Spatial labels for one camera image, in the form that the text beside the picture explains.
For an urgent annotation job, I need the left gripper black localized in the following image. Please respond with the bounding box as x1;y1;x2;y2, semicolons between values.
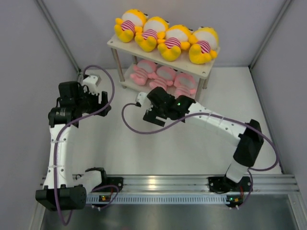
75;86;111;117

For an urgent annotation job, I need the pink plush toy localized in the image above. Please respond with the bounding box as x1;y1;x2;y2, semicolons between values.
130;59;157;86
148;66;177;91
174;72;197;98

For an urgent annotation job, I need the yellow plush toy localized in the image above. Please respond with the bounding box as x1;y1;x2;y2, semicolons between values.
114;9;148;43
157;24;193;61
189;27;219;65
134;16;169;52

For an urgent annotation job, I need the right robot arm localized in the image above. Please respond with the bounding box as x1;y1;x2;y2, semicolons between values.
136;87;264;194

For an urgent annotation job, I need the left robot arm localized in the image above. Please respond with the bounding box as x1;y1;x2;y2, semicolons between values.
35;80;111;211

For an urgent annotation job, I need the white two-tier shelf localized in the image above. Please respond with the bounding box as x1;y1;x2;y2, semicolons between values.
106;32;221;103

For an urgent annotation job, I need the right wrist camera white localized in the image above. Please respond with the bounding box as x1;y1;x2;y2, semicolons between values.
135;92;152;109

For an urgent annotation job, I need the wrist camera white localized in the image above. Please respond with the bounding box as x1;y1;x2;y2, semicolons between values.
135;92;152;109
82;75;101;95

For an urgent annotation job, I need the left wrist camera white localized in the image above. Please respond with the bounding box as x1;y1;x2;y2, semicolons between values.
82;75;101;95

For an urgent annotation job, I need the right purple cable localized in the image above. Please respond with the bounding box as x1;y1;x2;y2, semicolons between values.
121;102;280;209

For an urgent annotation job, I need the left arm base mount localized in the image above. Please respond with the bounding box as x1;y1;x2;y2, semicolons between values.
95;177;124;193

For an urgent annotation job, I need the aluminium corner post left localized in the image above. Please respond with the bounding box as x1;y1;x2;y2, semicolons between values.
34;0;81;73

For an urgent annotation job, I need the aluminium corner post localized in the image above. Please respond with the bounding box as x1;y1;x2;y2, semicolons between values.
34;0;81;73
248;0;294;69

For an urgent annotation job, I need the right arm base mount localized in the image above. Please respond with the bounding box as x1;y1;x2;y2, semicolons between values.
208;176;251;194

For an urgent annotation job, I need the aluminium front rail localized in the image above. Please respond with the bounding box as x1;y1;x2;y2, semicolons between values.
85;174;299;208

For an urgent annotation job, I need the aluminium corner post right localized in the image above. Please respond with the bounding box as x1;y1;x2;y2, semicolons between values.
248;0;294;69

